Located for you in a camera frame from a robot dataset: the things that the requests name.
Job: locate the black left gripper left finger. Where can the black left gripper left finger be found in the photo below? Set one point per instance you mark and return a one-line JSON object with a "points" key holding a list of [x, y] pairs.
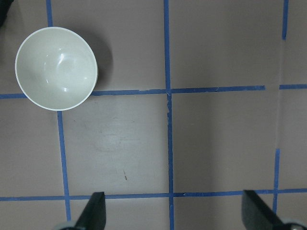
{"points": [[93, 216]]}

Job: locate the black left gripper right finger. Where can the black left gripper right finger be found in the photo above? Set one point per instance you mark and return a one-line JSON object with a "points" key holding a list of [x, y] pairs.
{"points": [[257, 215]]}

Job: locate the white ceramic bowl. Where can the white ceramic bowl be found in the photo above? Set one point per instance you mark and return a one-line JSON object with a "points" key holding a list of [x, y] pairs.
{"points": [[56, 69]]}

